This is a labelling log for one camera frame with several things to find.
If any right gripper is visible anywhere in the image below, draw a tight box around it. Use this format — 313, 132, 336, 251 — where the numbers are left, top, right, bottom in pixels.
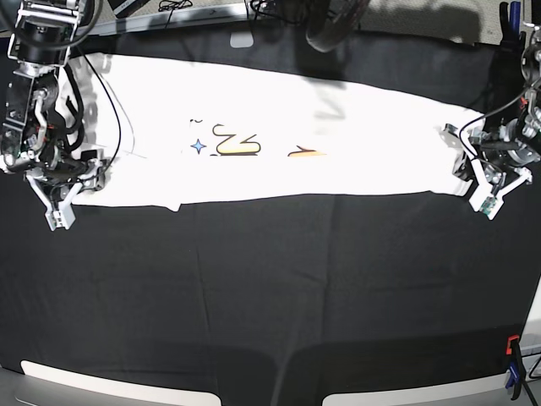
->
25, 147, 106, 211

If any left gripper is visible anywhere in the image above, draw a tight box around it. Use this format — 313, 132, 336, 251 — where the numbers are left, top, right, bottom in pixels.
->
439, 122, 533, 199

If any white printed t-shirt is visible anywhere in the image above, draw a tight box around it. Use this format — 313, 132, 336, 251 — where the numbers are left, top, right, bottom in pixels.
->
69, 53, 477, 211

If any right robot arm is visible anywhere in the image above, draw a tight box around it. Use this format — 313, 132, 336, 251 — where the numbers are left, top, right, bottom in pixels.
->
1, 1, 104, 211

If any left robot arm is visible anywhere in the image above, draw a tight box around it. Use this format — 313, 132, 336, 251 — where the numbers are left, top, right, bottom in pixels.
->
444, 21, 540, 206

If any blue clamp upper right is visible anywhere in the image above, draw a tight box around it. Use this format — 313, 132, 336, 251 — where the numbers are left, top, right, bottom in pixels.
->
499, 1, 526, 53

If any blue clamp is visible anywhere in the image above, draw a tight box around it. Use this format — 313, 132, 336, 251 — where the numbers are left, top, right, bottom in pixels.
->
499, 1, 526, 53
505, 344, 526, 401

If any red clamp lower right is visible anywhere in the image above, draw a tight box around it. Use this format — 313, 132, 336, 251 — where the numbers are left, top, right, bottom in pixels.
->
505, 335, 520, 356

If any blue clamp lower right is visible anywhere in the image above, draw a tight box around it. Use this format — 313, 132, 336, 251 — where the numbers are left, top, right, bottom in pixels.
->
505, 344, 526, 401

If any black table cloth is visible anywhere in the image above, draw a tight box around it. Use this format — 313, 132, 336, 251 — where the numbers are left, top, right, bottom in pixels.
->
1, 26, 540, 405

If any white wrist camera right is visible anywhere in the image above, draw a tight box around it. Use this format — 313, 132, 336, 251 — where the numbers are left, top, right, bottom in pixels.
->
45, 199, 75, 231

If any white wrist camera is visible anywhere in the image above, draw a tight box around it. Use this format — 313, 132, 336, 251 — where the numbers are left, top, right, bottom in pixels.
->
468, 185, 504, 220
45, 199, 75, 231

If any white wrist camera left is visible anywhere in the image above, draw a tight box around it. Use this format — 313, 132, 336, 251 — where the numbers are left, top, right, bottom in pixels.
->
468, 185, 504, 220

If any camera mount pole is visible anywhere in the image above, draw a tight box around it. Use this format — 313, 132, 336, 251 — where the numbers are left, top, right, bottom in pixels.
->
296, 0, 370, 53

